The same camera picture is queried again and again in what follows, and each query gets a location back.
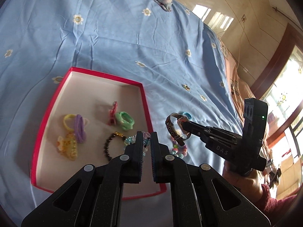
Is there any pink hair clip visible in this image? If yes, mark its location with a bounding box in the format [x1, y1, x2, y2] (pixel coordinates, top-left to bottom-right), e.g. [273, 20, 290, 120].
[108, 101, 118, 126]

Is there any red shallow cardboard box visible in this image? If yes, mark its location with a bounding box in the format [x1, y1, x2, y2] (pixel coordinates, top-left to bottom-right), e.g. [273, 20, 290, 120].
[31, 67, 153, 192]

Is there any wooden door frame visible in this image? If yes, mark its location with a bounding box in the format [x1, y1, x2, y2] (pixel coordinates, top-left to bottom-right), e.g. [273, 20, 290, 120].
[251, 24, 302, 148]

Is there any crystal bead bracelet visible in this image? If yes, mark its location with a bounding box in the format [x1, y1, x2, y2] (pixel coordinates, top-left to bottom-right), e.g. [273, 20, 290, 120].
[123, 131, 151, 156]

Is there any yellow bangle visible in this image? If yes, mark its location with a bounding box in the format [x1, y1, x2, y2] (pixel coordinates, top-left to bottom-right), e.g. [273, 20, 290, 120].
[63, 114, 76, 132]

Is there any blue floral bed sheet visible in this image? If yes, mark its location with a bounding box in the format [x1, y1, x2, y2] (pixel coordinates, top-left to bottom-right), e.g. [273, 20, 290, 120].
[1, 0, 242, 225]

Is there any orange cartoon blanket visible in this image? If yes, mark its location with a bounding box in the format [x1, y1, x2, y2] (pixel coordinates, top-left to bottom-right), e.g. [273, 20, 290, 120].
[219, 40, 255, 125]

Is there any red sleeve forearm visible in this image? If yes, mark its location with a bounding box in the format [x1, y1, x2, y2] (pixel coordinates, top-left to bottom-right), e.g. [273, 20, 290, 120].
[254, 184, 297, 226]

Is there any purple hair tie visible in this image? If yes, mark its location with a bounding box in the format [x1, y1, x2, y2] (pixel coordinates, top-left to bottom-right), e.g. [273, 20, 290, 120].
[73, 114, 88, 144]

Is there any dark bead bracelet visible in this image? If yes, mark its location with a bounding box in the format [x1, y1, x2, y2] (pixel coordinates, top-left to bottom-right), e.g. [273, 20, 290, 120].
[103, 132, 127, 162]

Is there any person's right hand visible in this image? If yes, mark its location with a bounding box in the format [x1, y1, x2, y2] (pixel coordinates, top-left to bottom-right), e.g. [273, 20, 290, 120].
[222, 161, 263, 203]

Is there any blue hair tie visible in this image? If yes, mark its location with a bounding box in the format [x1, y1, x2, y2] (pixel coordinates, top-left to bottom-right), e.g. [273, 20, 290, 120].
[178, 111, 193, 121]

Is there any green hair tie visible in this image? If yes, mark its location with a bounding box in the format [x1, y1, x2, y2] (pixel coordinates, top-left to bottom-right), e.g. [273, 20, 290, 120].
[115, 111, 135, 131]

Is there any yellow floral hair claw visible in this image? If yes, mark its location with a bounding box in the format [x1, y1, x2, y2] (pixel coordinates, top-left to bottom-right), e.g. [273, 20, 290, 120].
[57, 132, 77, 161]

